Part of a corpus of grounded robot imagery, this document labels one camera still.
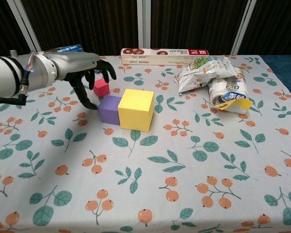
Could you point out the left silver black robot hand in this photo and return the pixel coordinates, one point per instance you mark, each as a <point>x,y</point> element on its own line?
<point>75,64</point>

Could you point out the small pink cube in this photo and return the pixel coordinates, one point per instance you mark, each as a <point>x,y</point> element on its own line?
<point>101,88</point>

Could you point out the medium purple cube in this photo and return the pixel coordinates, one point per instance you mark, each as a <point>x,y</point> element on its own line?
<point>109,111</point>

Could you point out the large yellow cube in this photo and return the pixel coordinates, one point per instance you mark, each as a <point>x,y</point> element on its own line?
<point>135,114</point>

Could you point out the floral print tablecloth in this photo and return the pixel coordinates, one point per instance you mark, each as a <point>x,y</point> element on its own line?
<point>160,157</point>

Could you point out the blue cookie box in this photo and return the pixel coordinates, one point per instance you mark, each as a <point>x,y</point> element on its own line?
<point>68,49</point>

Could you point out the dark ribbed partition panel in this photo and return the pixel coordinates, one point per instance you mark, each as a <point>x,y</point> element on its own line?
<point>196,24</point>
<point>276,24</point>
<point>87,24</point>
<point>2,24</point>

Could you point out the long white red wrap box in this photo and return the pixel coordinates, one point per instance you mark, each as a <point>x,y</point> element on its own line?
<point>160,57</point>

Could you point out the crumpled silver snack bag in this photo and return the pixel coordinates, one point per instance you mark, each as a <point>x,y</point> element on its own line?
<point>201,72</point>

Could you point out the crumpled white blue package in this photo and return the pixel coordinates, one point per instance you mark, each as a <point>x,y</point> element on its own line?
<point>228,94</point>

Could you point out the white partition post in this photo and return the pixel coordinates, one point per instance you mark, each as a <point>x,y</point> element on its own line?
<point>26,26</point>
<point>242,26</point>
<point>143,24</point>

